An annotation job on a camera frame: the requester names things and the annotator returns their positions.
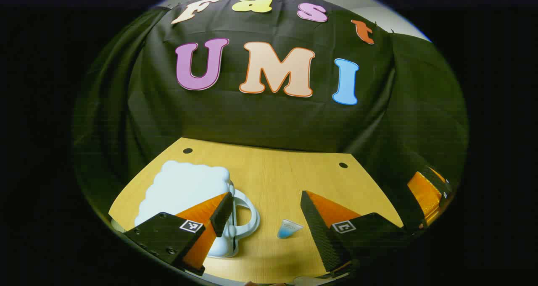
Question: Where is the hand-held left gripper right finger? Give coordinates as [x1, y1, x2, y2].
[300, 190, 414, 278]

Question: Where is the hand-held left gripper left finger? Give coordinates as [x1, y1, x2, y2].
[123, 192, 235, 277]

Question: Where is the small blue-capped bottle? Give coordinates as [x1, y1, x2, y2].
[277, 219, 304, 239]

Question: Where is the black backdrop cloth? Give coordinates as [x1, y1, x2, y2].
[71, 0, 469, 236]

